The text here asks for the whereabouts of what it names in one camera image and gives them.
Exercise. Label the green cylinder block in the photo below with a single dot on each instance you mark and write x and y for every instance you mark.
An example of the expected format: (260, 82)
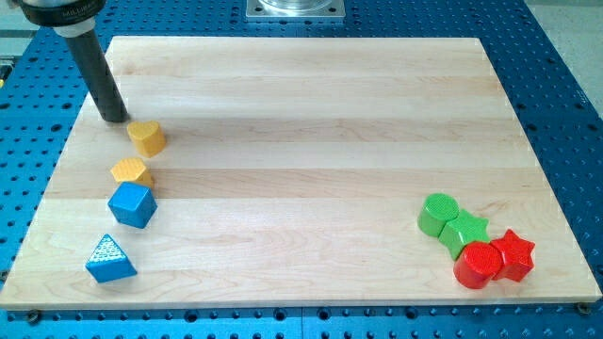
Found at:
(437, 210)

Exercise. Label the blue cube block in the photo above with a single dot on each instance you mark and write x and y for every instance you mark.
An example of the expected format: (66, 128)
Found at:
(132, 205)

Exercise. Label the light wooden board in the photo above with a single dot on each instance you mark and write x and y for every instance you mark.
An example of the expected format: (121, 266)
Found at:
(293, 175)

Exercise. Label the blue triangle block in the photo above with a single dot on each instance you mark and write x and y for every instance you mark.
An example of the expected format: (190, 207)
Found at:
(108, 262)

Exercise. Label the yellow hexagon block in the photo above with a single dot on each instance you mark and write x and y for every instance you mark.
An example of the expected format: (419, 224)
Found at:
(132, 170)

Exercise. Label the green star block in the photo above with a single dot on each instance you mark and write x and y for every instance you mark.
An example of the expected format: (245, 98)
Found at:
(463, 230)

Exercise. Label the red cylinder block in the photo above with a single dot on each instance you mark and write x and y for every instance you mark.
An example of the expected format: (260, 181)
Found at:
(477, 265)

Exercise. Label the red star block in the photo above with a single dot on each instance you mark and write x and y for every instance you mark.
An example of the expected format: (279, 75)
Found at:
(516, 255)

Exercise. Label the yellow heart block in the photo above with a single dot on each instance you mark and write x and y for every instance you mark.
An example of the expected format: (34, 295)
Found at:
(147, 137)

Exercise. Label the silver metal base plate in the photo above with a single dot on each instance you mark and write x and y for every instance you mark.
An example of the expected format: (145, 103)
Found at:
(268, 9)

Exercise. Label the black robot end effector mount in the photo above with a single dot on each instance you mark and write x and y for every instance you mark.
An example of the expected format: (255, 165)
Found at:
(69, 18)

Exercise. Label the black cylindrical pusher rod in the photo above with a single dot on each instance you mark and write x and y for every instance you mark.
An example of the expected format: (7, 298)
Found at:
(91, 62)

